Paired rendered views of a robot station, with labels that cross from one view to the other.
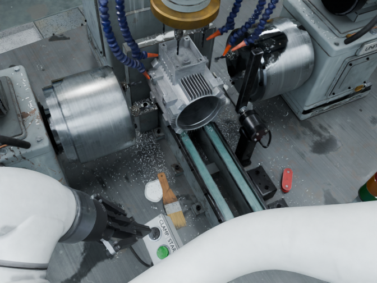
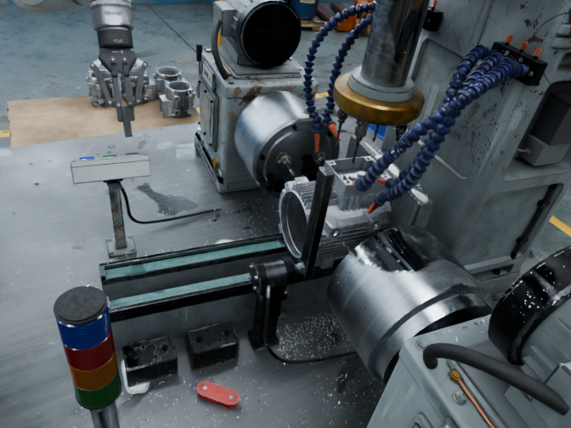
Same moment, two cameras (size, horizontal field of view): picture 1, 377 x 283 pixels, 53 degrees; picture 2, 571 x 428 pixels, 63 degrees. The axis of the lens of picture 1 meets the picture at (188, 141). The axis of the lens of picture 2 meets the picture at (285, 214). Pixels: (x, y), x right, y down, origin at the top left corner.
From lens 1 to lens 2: 1.16 m
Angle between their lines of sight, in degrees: 61
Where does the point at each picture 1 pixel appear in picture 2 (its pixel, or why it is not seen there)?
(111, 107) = (269, 121)
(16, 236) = not seen: outside the picture
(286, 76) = (353, 300)
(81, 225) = (94, 10)
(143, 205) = (210, 237)
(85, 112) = (263, 107)
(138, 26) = (405, 156)
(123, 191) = (231, 223)
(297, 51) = (395, 293)
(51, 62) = not seen: hidden behind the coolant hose
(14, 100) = (273, 75)
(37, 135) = (235, 83)
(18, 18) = not seen: hidden behind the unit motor
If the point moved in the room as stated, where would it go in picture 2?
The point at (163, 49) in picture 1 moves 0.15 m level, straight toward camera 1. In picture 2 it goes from (364, 160) to (300, 153)
